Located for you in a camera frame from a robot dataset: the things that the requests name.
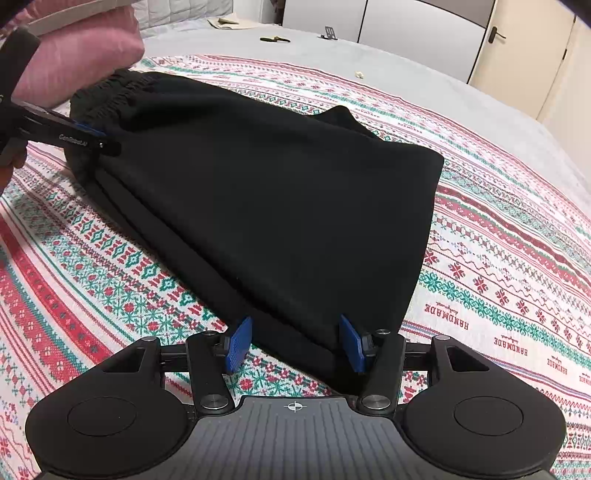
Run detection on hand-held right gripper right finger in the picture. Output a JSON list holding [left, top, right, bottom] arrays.
[[339, 315, 491, 412]]

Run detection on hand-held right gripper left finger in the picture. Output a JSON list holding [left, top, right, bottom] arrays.
[[102, 316, 254, 412]]

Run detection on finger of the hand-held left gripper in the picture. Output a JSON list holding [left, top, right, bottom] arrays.
[[22, 126, 123, 158], [19, 104, 107, 139]]

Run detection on black pants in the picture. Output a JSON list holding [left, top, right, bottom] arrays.
[[68, 68, 445, 396]]

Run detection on person's left hand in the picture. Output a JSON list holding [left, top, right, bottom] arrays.
[[0, 148, 25, 198]]

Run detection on pink pillow with grey edge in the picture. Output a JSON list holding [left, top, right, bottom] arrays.
[[25, 0, 136, 37]]

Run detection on grey quilted cover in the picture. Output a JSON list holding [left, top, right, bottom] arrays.
[[135, 0, 234, 29]]

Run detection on red green patterned blanket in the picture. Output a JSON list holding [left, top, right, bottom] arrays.
[[0, 54, 591, 480]]

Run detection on beige cloth piece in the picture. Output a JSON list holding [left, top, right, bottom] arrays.
[[216, 16, 256, 31]]

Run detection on white and grey wardrobe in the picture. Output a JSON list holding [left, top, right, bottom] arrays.
[[281, 0, 498, 46]]

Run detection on cream door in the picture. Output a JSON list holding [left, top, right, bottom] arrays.
[[466, 13, 591, 124]]

